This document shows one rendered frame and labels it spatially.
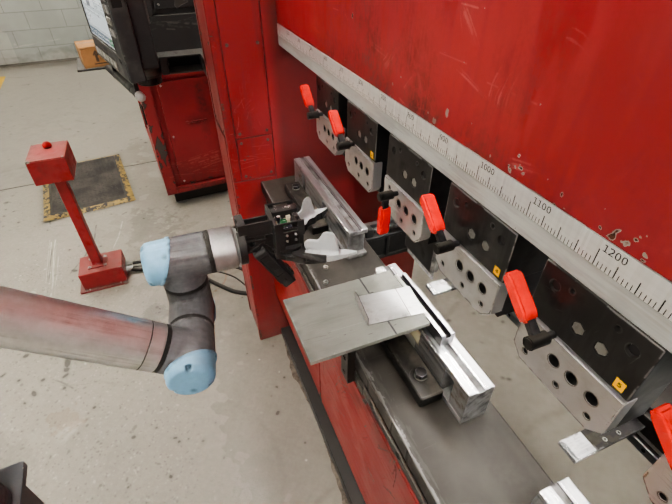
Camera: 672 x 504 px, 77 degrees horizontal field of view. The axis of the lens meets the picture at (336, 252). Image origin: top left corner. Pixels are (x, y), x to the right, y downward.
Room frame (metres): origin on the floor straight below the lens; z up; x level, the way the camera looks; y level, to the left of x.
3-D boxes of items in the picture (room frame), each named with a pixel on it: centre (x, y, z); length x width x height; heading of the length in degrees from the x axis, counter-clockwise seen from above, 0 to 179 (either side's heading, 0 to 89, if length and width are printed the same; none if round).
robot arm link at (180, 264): (0.55, 0.27, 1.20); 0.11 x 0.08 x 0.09; 112
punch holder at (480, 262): (0.52, -0.24, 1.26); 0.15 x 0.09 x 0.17; 22
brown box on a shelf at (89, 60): (2.64, 1.38, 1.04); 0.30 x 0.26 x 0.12; 26
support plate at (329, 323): (0.63, -0.04, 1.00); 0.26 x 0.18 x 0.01; 112
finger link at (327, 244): (0.59, 0.01, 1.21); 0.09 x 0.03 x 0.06; 76
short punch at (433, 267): (0.68, -0.18, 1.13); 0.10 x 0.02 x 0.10; 22
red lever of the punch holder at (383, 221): (0.70, -0.10, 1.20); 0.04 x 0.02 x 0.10; 112
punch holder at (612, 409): (0.34, -0.32, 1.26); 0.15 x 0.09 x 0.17; 22
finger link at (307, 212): (0.70, 0.05, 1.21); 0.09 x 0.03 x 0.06; 148
